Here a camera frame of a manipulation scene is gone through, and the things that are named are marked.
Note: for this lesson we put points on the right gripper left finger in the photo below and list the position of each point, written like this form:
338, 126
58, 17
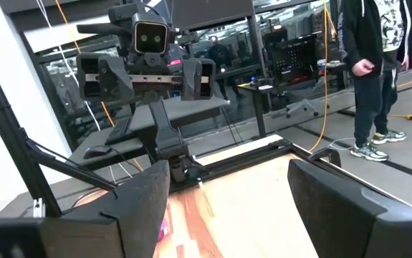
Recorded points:
127, 222

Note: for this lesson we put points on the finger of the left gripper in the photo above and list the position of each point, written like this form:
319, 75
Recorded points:
105, 77
198, 79

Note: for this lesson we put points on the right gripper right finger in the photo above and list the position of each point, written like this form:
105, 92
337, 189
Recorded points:
352, 229

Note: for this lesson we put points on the black keyboard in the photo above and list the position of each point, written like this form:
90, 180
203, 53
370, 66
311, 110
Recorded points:
119, 130

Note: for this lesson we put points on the black monitor panel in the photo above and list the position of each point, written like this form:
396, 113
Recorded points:
213, 12

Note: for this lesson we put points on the black standing desk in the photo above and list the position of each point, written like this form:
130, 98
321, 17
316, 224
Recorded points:
259, 114

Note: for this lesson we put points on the black computer mouse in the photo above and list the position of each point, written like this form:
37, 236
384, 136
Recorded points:
96, 151

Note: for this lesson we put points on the black pegboard rack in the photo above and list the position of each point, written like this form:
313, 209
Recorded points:
293, 57

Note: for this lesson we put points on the office chair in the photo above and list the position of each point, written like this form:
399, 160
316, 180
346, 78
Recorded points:
302, 107

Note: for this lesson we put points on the person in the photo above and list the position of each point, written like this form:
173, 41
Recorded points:
367, 100

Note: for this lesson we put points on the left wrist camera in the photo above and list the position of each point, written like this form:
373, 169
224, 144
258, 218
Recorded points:
150, 37

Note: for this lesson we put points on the black frame bracket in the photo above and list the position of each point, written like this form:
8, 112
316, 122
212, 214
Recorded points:
325, 150

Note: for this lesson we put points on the silver aluminium bracket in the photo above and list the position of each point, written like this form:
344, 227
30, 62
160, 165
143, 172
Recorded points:
38, 208

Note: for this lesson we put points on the black table frame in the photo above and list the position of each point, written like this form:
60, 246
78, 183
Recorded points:
245, 161

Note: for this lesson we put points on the black rig upright post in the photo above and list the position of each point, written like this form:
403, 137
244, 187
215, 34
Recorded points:
12, 143

